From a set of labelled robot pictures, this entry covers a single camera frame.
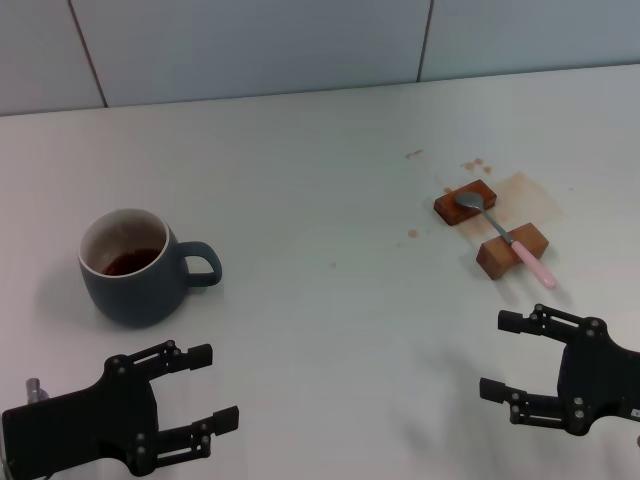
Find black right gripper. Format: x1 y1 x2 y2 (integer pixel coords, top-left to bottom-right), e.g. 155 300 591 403
478 303 640 438

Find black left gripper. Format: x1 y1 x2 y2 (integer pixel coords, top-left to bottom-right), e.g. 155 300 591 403
1 340 241 478

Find grey ceramic mug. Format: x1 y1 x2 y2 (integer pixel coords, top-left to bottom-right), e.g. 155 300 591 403
77 207 224 330

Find pink handled metal spoon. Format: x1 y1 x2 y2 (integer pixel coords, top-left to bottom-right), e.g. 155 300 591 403
453 191 558 290

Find light brown wooden block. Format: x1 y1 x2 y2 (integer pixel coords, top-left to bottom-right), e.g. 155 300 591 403
475 222 550 281

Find silver metal bolt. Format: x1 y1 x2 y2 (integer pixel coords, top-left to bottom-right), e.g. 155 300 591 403
25 378 49 404

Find dark brown wooden block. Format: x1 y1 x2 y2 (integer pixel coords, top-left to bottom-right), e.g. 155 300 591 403
432 178 499 228

